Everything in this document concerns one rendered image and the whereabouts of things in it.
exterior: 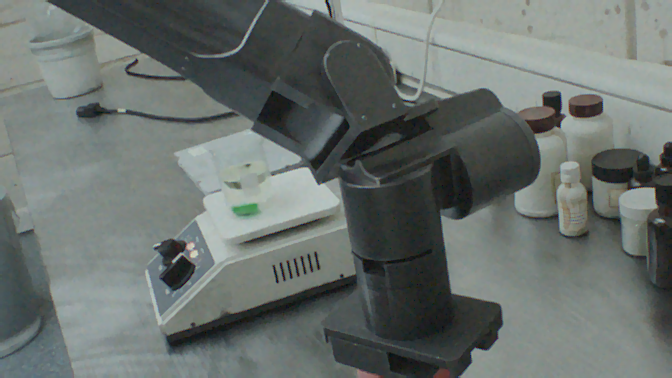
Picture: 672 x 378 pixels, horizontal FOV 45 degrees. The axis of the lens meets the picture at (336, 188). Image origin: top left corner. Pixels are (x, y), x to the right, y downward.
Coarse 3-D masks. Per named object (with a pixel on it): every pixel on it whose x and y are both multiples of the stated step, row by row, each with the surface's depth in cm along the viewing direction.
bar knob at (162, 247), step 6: (168, 240) 83; (174, 240) 82; (180, 240) 84; (156, 246) 84; (162, 246) 83; (168, 246) 82; (174, 246) 82; (180, 246) 83; (162, 252) 84; (168, 252) 83; (174, 252) 83; (180, 252) 83; (162, 258) 84; (168, 258) 83; (174, 258) 83; (168, 264) 83
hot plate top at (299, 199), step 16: (272, 176) 88; (288, 176) 87; (304, 176) 86; (288, 192) 83; (304, 192) 82; (320, 192) 82; (208, 208) 83; (224, 208) 82; (288, 208) 79; (304, 208) 79; (320, 208) 78; (336, 208) 78; (224, 224) 79; (240, 224) 78; (256, 224) 77; (272, 224) 77; (288, 224) 77; (224, 240) 76; (240, 240) 76
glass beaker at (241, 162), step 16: (224, 144) 80; (240, 144) 76; (256, 144) 80; (224, 160) 76; (240, 160) 76; (256, 160) 77; (224, 176) 77; (240, 176) 77; (256, 176) 77; (224, 192) 78; (240, 192) 77; (256, 192) 78; (272, 192) 80; (240, 208) 78; (256, 208) 78; (272, 208) 80
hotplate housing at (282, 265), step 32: (320, 224) 79; (224, 256) 77; (256, 256) 77; (288, 256) 78; (320, 256) 79; (192, 288) 76; (224, 288) 77; (256, 288) 78; (288, 288) 79; (320, 288) 80; (160, 320) 77; (192, 320) 77; (224, 320) 78
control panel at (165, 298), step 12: (192, 228) 85; (192, 240) 83; (204, 240) 81; (204, 252) 80; (156, 264) 85; (204, 264) 78; (156, 276) 83; (192, 276) 78; (156, 288) 81; (168, 288) 79; (180, 288) 78; (156, 300) 79; (168, 300) 78
